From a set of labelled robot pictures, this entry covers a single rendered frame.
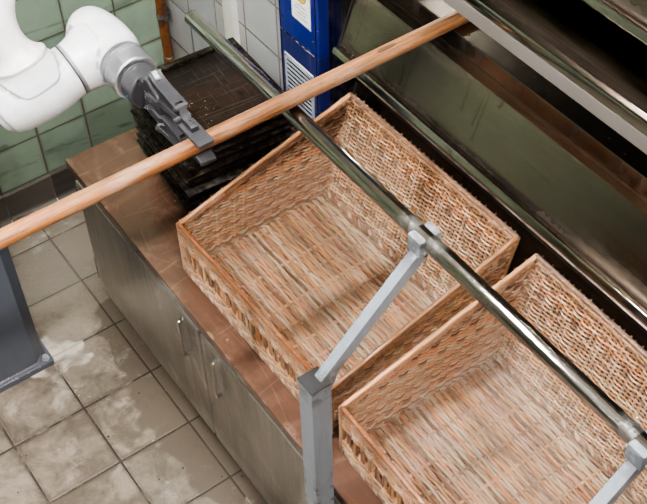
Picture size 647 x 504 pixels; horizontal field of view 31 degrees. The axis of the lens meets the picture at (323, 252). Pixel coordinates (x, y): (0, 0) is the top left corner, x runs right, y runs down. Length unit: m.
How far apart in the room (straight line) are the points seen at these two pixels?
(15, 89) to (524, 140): 0.93
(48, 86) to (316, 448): 0.79
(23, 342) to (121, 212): 0.55
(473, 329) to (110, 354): 1.25
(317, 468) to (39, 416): 1.19
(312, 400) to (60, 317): 1.51
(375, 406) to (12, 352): 1.21
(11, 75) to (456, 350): 0.98
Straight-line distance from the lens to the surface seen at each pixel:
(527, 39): 1.79
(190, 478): 2.94
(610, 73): 1.78
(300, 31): 2.65
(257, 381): 2.37
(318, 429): 1.99
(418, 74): 2.36
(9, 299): 2.97
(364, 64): 2.07
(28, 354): 3.15
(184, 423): 3.03
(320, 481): 2.14
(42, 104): 2.12
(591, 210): 2.10
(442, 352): 2.24
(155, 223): 2.68
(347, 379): 2.18
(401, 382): 2.21
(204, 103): 2.63
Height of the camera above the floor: 2.51
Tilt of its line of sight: 48 degrees down
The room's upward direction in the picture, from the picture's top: 2 degrees counter-clockwise
